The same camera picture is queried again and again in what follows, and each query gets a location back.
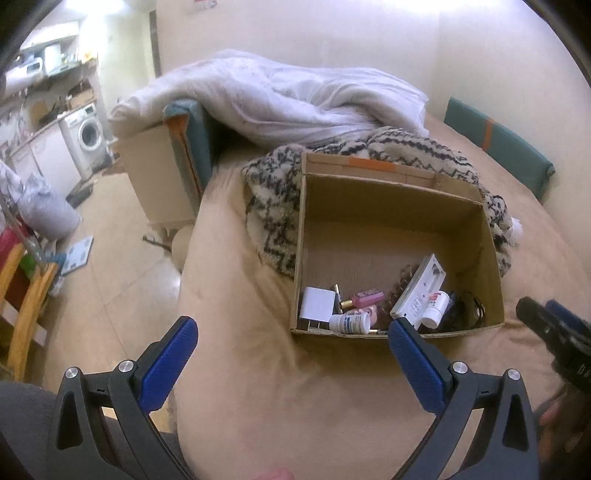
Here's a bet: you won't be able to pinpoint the dark door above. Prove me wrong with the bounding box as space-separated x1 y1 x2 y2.
152 0 163 78

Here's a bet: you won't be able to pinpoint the black cord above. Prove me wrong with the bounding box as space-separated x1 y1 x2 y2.
438 290 487 332

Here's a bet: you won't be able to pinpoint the white charger plug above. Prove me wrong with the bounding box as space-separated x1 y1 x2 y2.
299 287 336 331

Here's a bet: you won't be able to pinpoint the beige bedside cabinet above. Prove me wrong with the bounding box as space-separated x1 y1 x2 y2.
112 124 202 230

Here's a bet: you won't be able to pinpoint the black floor mat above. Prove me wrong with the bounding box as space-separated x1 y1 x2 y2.
65 182 96 208

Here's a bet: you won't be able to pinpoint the white hanging cloth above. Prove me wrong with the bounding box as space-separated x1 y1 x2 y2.
0 159 27 204

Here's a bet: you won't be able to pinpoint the white duvet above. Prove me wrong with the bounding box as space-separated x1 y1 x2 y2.
107 48 431 154

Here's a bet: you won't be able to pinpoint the white water heater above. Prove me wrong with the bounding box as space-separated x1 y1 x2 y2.
4 44 63 88

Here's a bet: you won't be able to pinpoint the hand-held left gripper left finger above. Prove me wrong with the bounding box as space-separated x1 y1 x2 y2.
54 316 200 480

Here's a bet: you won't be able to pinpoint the white remote control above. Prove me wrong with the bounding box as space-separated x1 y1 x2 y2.
389 253 447 330

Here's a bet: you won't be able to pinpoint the white washing machine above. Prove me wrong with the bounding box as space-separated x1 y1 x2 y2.
58 103 110 179

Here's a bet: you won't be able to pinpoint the grey plastic bag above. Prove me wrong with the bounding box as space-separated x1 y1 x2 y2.
17 174 82 241

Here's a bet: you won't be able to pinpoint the fluffy black-and-white patterned blanket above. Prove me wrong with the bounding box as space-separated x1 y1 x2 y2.
240 126 526 278

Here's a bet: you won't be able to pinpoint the white bottle blue label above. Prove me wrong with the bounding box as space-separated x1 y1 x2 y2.
329 312 372 335

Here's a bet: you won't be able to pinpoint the bathroom scale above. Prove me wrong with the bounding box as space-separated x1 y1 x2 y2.
57 235 95 277

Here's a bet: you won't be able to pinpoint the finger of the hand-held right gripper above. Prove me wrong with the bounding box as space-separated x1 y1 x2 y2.
515 296 563 348
544 298 591 344

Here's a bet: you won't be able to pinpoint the pink nail polish bottle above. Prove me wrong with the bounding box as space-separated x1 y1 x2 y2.
341 289 385 309

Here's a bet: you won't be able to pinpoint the yellow wooden chair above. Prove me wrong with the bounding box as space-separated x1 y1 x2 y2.
0 241 62 385

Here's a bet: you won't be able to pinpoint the white kitchen base cabinets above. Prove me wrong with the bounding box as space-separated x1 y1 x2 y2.
8 121 85 195

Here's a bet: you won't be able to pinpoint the cardboard box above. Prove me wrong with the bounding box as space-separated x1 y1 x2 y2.
289 151 507 341

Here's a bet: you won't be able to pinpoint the teal padded board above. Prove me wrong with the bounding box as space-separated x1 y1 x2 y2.
442 96 557 205
161 99 216 200

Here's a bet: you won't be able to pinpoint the beige round ball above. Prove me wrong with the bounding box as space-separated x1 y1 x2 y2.
170 226 198 274

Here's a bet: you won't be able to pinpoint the red cloth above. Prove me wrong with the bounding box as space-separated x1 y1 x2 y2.
0 225 25 274

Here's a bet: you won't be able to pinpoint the white bottle red label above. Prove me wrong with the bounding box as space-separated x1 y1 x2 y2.
421 291 450 329

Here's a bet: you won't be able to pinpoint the person's right hand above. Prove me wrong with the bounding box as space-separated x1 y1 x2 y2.
538 387 591 468

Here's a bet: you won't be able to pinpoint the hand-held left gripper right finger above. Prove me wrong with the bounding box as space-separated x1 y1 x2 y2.
387 316 542 480

